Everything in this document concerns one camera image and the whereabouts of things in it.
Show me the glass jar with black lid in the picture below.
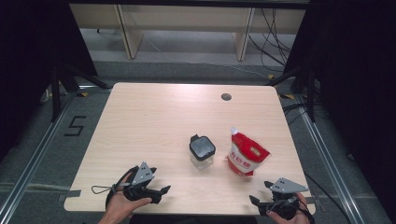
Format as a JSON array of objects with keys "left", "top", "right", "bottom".
[{"left": 189, "top": 133, "right": 217, "bottom": 171}]

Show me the light wooden shelf unit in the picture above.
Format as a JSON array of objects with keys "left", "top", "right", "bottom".
[{"left": 68, "top": 3, "right": 307, "bottom": 62}]

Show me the bundle of black cables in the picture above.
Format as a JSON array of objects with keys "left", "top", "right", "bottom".
[{"left": 247, "top": 7, "right": 297, "bottom": 73}]

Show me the black floor cable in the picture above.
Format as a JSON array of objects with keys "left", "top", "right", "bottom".
[{"left": 303, "top": 172, "right": 353, "bottom": 224}]

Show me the person's right hand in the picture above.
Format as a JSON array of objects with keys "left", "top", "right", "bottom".
[{"left": 266, "top": 191, "right": 311, "bottom": 224}]

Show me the white floor cable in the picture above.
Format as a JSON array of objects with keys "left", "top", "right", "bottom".
[{"left": 146, "top": 36, "right": 273, "bottom": 79}]

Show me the black hand strap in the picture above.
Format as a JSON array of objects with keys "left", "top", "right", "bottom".
[
  {"left": 105, "top": 165, "right": 140, "bottom": 209},
  {"left": 297, "top": 199, "right": 316, "bottom": 224}
]

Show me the thin wire loop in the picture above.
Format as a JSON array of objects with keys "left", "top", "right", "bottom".
[{"left": 91, "top": 183, "right": 125, "bottom": 196}]

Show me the aluminium floor rail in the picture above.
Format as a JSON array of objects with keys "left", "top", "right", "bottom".
[
  {"left": 0, "top": 90, "right": 79, "bottom": 224},
  {"left": 295, "top": 92, "right": 366, "bottom": 224}
]

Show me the red and white sugar pouch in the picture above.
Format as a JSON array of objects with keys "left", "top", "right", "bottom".
[{"left": 226, "top": 126, "right": 272, "bottom": 177}]

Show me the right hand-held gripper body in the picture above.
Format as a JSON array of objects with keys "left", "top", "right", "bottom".
[{"left": 265, "top": 177, "right": 309, "bottom": 220}]

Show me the black metal stand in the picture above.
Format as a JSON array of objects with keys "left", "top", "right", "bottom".
[
  {"left": 49, "top": 62, "right": 112, "bottom": 123},
  {"left": 265, "top": 66, "right": 318, "bottom": 123}
]

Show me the black curtain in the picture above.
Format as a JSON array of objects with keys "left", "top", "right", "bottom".
[
  {"left": 283, "top": 0, "right": 396, "bottom": 217},
  {"left": 0, "top": 0, "right": 98, "bottom": 162}
]

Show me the person's left hand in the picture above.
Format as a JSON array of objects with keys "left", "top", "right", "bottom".
[{"left": 106, "top": 172, "right": 153, "bottom": 217}]

